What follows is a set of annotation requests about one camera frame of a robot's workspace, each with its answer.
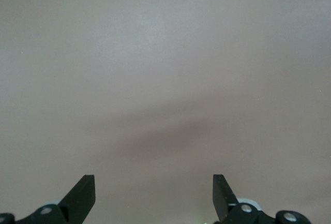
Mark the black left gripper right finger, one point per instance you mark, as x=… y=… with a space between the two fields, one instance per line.
x=223 y=200

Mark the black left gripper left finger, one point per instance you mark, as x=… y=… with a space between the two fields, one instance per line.
x=75 y=203

